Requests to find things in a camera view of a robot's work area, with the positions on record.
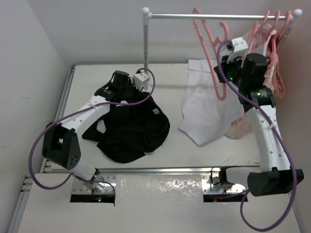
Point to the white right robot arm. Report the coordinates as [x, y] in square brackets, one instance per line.
[247, 76]

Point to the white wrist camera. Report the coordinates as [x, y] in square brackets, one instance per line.
[141, 81]
[240, 47]

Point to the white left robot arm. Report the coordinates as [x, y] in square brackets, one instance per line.
[62, 138]

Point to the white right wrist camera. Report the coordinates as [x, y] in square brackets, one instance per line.
[240, 47]

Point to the white shirt on hanger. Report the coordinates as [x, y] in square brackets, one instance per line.
[205, 117]

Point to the white metal clothes rack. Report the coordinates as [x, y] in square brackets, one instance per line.
[147, 15]

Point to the white foil cover sheet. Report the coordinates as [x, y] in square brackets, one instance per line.
[157, 190]

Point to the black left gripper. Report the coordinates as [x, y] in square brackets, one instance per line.
[131, 91]

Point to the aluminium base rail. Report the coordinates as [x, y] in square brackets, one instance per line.
[178, 154]

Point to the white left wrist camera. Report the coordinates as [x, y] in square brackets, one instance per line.
[141, 81]

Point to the pink floral garment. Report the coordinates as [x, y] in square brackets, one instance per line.
[273, 81]

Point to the black shirt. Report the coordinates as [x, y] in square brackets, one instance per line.
[127, 133]

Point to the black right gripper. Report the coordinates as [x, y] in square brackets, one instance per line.
[224, 65]

